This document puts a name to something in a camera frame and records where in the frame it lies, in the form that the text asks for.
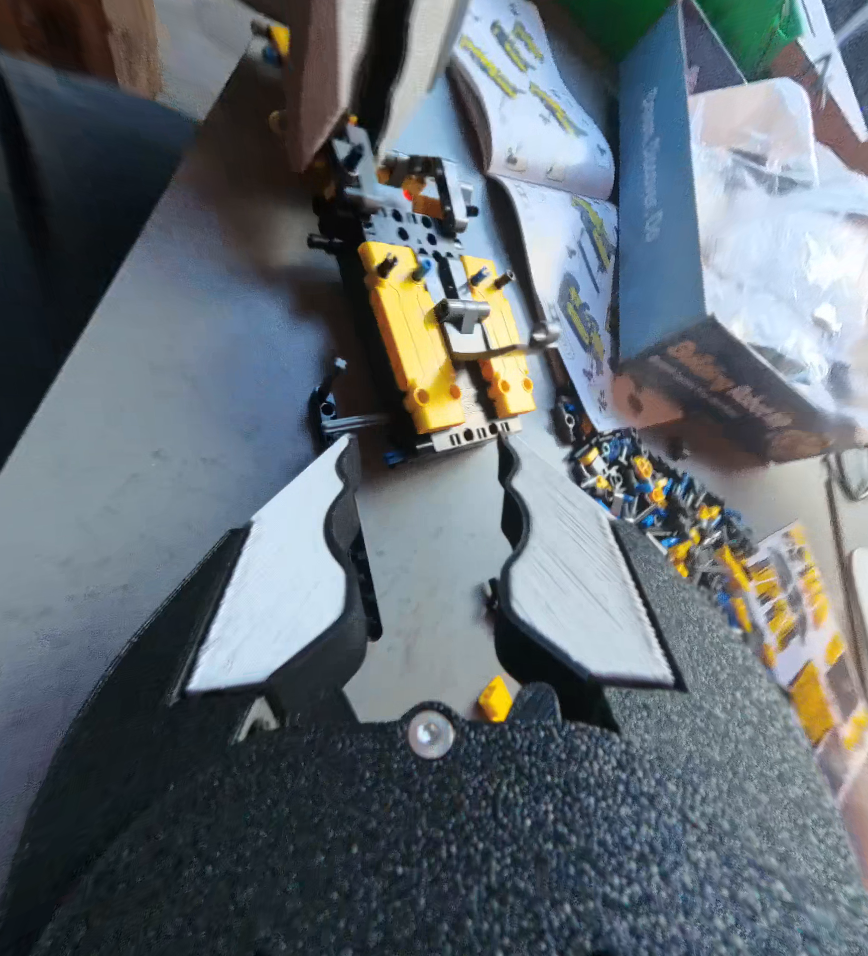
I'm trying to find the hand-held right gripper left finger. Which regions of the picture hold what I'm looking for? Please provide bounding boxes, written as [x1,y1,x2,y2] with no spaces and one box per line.
[183,433,371,703]

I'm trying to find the grey desk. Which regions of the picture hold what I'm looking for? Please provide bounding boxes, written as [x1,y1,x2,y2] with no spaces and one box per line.
[0,30,853,956]

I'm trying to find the long black holed beam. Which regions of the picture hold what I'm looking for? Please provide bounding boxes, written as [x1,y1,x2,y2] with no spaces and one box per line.
[350,523,384,643]

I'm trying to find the black angled connector brick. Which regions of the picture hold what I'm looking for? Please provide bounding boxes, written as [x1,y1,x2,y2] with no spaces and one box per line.
[308,357,393,453]

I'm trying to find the wooden furniture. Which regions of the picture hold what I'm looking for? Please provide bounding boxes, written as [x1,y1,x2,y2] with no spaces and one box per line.
[0,0,162,100]

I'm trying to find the small yellow brick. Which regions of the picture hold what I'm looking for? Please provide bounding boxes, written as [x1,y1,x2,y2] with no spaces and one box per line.
[477,676,515,724]

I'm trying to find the person's dark clothing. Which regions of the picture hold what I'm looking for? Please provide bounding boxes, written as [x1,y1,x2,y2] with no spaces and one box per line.
[0,18,199,539]

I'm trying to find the yellow sticker sheet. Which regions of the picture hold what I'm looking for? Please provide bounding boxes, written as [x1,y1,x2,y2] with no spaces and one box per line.
[740,523,868,755]

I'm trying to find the building instruction booklet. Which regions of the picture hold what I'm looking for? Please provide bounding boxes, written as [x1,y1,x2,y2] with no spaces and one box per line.
[449,0,621,419]

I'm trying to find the pile of small building bricks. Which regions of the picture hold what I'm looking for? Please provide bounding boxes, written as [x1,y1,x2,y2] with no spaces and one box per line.
[553,396,763,636]

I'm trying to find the yellow toy vehicle model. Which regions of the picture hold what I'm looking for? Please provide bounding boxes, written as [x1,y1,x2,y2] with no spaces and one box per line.
[307,123,562,468]

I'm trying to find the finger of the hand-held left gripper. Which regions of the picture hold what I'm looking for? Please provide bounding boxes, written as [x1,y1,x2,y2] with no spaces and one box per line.
[283,0,375,174]
[372,0,474,152]

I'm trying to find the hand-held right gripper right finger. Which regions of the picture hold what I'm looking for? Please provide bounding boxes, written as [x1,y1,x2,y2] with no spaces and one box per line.
[494,435,687,692]

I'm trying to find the blue cardboard box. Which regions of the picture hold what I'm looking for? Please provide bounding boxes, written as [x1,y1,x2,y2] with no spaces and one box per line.
[609,7,868,464]

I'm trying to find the crumpled clear plastic bags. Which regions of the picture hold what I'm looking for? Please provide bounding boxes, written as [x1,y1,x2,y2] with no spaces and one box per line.
[688,75,868,449]

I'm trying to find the green box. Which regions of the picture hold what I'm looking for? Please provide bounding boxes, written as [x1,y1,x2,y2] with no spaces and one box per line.
[553,0,808,76]

